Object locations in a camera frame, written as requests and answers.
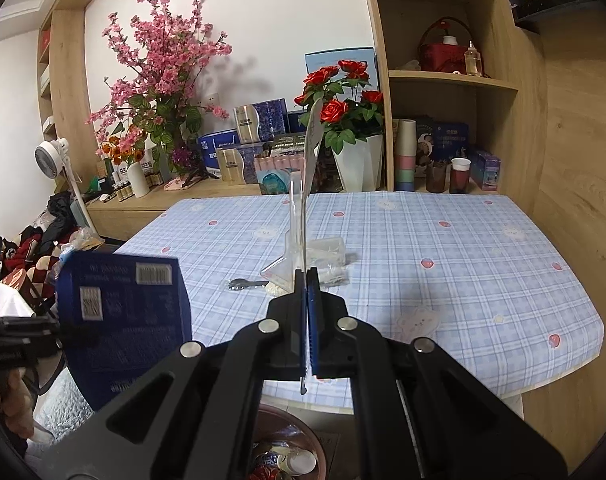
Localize white vase orange flowers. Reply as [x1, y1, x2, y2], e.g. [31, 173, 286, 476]
[100, 135, 151, 199]

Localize tall gold purple box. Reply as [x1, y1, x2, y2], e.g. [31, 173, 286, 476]
[233, 98, 288, 143]

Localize person's left hand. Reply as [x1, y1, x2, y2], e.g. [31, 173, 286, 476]
[0, 367, 36, 438]

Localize dark brown cup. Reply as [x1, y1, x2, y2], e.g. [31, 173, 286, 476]
[425, 160, 449, 194]

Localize reddish brown bin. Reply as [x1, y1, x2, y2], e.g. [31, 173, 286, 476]
[253, 402, 329, 480]

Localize blue checked tablecloth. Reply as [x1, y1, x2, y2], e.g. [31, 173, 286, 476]
[114, 191, 605, 413]

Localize red rose plant white pot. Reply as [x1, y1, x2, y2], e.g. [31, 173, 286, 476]
[294, 59, 385, 193]

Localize black wall shelf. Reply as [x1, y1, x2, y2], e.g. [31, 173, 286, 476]
[508, 0, 604, 36]

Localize dark blue carton box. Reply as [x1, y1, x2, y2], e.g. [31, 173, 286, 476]
[54, 251, 193, 412]

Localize white standing fan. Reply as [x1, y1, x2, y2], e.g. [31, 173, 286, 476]
[34, 137, 91, 233]

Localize pink teal gift box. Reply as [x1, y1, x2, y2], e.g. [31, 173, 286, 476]
[254, 154, 304, 196]

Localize clear glass bottle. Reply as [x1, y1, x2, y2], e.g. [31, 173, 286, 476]
[464, 41, 484, 77]

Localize dark printed box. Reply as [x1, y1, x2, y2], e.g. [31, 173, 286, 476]
[270, 132, 309, 157]

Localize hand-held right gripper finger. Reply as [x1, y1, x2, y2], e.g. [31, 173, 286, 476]
[307, 267, 568, 480]
[23, 267, 309, 480]

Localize clear plastic packaging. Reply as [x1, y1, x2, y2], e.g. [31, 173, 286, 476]
[260, 96, 330, 396]

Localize pile of dark clothes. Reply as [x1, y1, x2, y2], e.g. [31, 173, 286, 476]
[3, 192, 91, 261]

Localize blue white box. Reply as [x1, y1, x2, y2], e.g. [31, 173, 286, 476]
[198, 129, 241, 172]

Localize wooden sideboard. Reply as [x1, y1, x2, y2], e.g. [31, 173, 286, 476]
[86, 177, 264, 241]

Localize white paper cup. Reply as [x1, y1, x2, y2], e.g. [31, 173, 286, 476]
[278, 447, 318, 476]

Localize wooden shelf unit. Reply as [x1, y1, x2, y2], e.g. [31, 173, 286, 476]
[358, 0, 548, 198]

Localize purple flower bunch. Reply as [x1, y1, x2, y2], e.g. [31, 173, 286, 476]
[172, 146, 197, 172]

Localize red basket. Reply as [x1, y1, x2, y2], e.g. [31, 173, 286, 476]
[417, 16, 476, 75]

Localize pink blossom branches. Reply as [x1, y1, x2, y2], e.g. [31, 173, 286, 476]
[86, 0, 233, 181]

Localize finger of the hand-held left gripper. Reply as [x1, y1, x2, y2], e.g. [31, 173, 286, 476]
[32, 316, 66, 358]

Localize blue printed box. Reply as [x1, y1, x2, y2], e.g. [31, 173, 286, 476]
[430, 121, 470, 161]

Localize red cup white rim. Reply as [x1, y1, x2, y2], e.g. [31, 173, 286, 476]
[450, 157, 472, 194]

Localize wide gold purple box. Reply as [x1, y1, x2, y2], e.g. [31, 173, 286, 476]
[216, 142, 264, 184]

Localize stack of coloured cups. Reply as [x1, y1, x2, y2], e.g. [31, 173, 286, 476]
[394, 119, 418, 192]

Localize clear plastic wrapper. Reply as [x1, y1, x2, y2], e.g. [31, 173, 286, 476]
[303, 237, 351, 288]

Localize small black tripod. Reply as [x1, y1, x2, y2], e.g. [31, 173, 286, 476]
[179, 167, 220, 188]

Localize grey fleece blanket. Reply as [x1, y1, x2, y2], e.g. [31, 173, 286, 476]
[26, 355, 101, 456]

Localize row of small brown bottles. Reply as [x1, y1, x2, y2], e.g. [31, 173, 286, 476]
[100, 172, 134, 203]

